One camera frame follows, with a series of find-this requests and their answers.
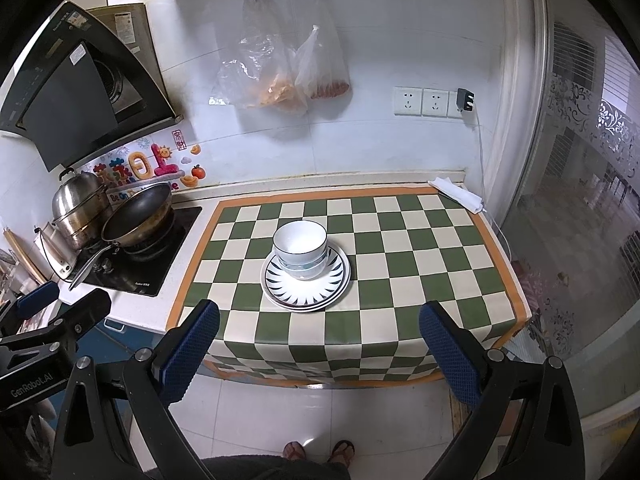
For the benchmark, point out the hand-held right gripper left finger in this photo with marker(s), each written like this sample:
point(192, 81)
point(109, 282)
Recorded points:
point(192, 350)

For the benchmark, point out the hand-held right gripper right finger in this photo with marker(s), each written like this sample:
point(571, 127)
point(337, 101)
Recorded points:
point(447, 355)

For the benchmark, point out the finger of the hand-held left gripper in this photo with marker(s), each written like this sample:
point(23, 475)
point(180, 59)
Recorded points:
point(80, 312)
point(37, 300)

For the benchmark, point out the white plate with blue leaves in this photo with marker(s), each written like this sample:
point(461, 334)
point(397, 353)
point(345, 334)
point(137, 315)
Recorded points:
point(280, 285)

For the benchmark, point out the white bowl with blue pattern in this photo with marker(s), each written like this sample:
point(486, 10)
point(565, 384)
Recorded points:
point(305, 270)

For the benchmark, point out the white bowl with dark rim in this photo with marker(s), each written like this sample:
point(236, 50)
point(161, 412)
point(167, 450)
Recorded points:
point(300, 240)

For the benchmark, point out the white kettle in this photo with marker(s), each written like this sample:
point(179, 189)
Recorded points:
point(55, 257)

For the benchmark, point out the wooden rolling pin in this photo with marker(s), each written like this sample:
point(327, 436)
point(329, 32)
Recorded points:
point(22, 255)

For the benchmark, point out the blue cabinet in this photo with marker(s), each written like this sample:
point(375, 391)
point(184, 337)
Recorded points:
point(130, 340)

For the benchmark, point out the black gas stove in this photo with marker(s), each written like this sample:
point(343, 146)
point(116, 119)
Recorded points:
point(145, 272)

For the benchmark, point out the steel steamer pot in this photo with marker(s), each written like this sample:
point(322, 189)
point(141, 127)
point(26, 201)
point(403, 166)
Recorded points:
point(77, 200)

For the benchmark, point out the green and white checkered tablecloth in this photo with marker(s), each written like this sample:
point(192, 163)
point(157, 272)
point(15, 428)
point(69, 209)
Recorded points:
point(390, 260)

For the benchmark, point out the black frying pan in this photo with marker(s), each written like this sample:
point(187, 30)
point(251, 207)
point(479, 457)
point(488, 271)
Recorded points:
point(140, 210)

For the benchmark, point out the person's right foot in sandal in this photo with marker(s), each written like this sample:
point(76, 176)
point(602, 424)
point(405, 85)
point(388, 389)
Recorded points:
point(342, 452)

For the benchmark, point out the person's foot in sandal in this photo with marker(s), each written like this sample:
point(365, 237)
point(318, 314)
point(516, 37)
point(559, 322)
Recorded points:
point(342, 452)
point(295, 451)

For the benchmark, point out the person's left foot in sandal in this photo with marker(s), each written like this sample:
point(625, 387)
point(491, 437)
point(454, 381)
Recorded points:
point(295, 451)

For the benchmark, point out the person's dark clothing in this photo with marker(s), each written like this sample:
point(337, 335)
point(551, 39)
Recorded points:
point(275, 469)

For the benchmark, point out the white folded cloth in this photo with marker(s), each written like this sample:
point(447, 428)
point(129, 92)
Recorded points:
point(457, 192)

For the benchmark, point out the patterned glass sliding door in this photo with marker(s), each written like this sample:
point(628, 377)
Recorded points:
point(575, 185)

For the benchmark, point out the black range hood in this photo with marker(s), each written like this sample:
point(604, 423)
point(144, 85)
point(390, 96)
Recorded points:
point(65, 85)

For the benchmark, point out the black plug charger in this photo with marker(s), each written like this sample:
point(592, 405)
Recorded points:
point(465, 100)

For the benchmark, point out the large clear plastic bag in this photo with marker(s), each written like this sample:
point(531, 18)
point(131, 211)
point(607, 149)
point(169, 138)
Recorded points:
point(260, 60)

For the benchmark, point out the small clear plastic bag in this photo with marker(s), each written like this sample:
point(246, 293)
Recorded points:
point(325, 65)

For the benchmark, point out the colourful letter wall sticker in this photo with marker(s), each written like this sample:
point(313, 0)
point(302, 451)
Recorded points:
point(135, 167)

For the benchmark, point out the white wall socket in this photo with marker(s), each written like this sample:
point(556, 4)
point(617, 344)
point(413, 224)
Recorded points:
point(407, 101)
point(436, 103)

